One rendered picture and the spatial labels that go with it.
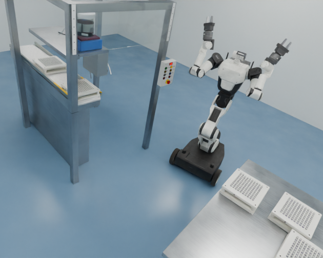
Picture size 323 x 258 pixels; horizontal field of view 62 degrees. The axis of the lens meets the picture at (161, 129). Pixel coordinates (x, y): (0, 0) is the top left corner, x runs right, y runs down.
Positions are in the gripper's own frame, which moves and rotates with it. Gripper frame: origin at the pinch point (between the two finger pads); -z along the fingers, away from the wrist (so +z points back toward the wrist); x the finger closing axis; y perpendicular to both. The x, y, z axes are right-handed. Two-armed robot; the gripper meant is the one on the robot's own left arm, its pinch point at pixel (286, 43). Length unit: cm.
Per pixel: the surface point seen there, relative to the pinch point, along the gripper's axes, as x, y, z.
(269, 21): -76, 237, -35
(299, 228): -20, -120, 85
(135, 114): 50, 127, 179
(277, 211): -10, -109, 87
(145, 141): 36, 52, 170
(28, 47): 200, 87, 150
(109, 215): 53, -46, 205
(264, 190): -7, -93, 86
